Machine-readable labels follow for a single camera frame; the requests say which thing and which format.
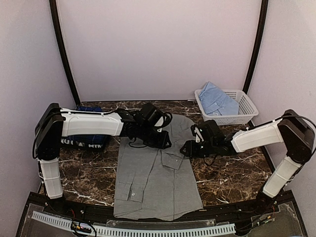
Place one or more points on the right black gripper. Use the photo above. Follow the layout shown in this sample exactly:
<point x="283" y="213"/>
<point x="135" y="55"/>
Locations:
<point x="190" y="150"/>

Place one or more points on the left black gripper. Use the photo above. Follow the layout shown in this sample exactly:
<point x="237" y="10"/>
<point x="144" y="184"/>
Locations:
<point x="161" y="144"/>

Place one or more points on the grey long sleeve shirt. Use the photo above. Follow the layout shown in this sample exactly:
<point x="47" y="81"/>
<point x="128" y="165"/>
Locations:
<point x="155" y="183"/>

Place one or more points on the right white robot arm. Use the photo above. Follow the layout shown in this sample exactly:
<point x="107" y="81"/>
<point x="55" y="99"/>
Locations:
<point x="294" y="131"/>

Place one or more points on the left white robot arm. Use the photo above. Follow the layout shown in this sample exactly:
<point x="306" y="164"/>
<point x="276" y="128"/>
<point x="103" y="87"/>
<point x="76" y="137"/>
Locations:
<point x="59" y="122"/>

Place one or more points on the light blue shirt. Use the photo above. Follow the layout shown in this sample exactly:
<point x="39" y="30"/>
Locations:
<point x="215" y="102"/>

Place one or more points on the blue plaid folded shirt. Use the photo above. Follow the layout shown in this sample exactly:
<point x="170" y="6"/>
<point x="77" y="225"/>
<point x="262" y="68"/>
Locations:
<point x="89" y="139"/>

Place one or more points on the white plastic basket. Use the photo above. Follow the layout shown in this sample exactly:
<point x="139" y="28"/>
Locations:
<point x="247" y="110"/>

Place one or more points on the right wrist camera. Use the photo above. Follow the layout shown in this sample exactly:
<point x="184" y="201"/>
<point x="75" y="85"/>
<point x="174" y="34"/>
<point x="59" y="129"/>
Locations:
<point x="205" y="131"/>

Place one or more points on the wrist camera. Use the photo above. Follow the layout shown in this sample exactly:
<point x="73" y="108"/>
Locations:
<point x="205" y="131"/>
<point x="150" y="116"/>

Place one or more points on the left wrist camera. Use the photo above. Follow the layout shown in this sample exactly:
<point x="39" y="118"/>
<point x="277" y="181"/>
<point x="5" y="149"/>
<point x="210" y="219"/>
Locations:
<point x="150" y="116"/>

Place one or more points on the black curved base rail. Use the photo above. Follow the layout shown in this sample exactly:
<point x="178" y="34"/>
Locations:
<point x="241" y="213"/>

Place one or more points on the right black frame post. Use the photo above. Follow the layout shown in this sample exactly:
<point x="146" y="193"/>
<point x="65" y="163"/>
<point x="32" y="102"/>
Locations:
<point x="257" y="45"/>

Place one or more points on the black frame post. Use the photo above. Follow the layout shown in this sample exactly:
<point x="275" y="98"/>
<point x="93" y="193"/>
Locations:
<point x="257" y="45"/>
<point x="62" y="51"/>

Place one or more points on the left black frame post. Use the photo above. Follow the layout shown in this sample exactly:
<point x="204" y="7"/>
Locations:
<point x="62" y="51"/>

